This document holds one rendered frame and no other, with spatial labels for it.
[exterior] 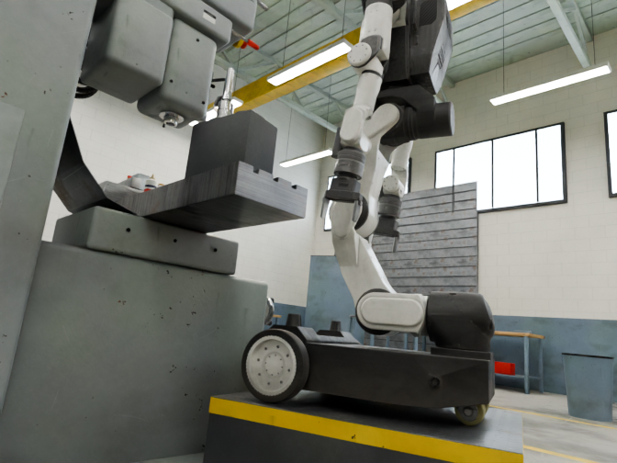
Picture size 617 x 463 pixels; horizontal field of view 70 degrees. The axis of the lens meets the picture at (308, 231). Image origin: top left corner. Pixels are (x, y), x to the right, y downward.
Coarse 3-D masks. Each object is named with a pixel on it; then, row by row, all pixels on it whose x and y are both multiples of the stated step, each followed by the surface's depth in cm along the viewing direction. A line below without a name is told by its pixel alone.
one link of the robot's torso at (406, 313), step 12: (360, 300) 136; (372, 300) 134; (384, 300) 132; (396, 300) 131; (408, 300) 129; (420, 300) 129; (360, 312) 136; (372, 312) 133; (384, 312) 132; (396, 312) 130; (408, 312) 129; (420, 312) 127; (372, 324) 133; (384, 324) 131; (396, 324) 129; (408, 324) 128; (420, 324) 127; (420, 336) 135
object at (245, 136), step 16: (240, 112) 117; (208, 128) 123; (224, 128) 119; (240, 128) 116; (256, 128) 117; (272, 128) 123; (192, 144) 125; (208, 144) 121; (224, 144) 118; (240, 144) 114; (256, 144) 117; (272, 144) 122; (192, 160) 123; (208, 160) 120; (224, 160) 116; (240, 160) 113; (256, 160) 116; (272, 160) 122
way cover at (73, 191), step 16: (64, 144) 126; (64, 160) 129; (80, 160) 121; (64, 176) 133; (80, 176) 127; (64, 192) 139; (80, 192) 132; (96, 192) 126; (80, 208) 139; (112, 208) 131
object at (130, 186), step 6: (126, 180) 159; (132, 180) 155; (138, 180) 157; (102, 186) 150; (108, 186) 149; (114, 186) 151; (120, 186) 152; (126, 186) 154; (132, 186) 155; (138, 186) 157; (108, 192) 149; (114, 192) 151; (120, 192) 152; (126, 192) 153; (132, 192) 155; (138, 192) 156; (114, 198) 150; (120, 198) 152
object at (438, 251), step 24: (432, 192) 935; (456, 192) 894; (408, 216) 965; (432, 216) 922; (456, 216) 884; (384, 240) 995; (408, 240) 951; (432, 240) 907; (456, 240) 873; (384, 264) 980; (408, 264) 938; (432, 264) 897; (456, 264) 862; (408, 288) 924; (432, 288) 885; (456, 288) 850; (384, 336) 939
